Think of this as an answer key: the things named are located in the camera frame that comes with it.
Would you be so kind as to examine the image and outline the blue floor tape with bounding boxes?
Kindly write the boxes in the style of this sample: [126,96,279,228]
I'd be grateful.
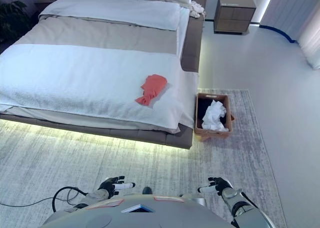
[258,24,297,44]

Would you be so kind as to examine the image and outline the red-edged torso sticker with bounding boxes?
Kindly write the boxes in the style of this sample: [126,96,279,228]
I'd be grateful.
[153,195,185,203]
[85,198,125,211]

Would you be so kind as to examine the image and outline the dark bedside table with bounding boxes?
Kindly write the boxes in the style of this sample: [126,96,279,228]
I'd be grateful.
[34,0,76,14]

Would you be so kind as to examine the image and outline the white curtain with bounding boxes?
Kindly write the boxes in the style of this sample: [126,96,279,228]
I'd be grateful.
[260,0,320,71]

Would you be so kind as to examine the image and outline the white textured blanket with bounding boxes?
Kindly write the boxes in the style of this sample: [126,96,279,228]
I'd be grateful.
[0,44,200,135]

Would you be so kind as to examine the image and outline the white folded duvet top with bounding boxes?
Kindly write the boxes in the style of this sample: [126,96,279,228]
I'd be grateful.
[38,0,191,32]

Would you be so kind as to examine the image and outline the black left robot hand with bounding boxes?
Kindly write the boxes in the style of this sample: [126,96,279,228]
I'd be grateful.
[97,175,137,196]

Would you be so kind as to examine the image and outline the dark garment in basket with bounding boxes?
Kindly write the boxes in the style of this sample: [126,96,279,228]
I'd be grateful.
[197,97,214,129]

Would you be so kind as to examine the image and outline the grey robot torso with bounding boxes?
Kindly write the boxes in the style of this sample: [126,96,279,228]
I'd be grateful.
[41,194,271,228]

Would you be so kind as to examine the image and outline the beige duvet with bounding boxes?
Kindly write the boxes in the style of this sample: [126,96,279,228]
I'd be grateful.
[17,14,181,56]

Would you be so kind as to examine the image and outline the wooden nightstand with drawers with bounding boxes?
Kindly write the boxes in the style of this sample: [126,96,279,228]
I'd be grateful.
[213,0,257,36]

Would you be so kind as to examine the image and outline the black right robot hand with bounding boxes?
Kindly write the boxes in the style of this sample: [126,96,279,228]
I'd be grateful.
[197,177,235,196]

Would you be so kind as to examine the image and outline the red cloth garment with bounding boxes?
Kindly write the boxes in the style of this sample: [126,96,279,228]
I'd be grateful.
[135,74,168,106]

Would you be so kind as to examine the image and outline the brown upholstered bed frame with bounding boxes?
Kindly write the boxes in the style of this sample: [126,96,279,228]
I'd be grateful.
[0,0,209,150]

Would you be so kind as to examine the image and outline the white crumpled clothes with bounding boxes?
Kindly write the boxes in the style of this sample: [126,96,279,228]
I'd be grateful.
[201,99,230,133]

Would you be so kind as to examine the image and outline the dark green plant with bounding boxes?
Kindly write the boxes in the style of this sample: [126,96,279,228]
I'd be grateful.
[0,1,33,43]

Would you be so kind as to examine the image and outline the brown laundry basket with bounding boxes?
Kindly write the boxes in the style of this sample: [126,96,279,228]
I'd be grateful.
[194,92,236,142]

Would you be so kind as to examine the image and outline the robot legs and torso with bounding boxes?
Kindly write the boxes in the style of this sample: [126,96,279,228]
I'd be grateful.
[0,88,289,228]

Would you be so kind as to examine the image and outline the cream crumpled cloth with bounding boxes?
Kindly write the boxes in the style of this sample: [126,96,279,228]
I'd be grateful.
[188,1,207,19]

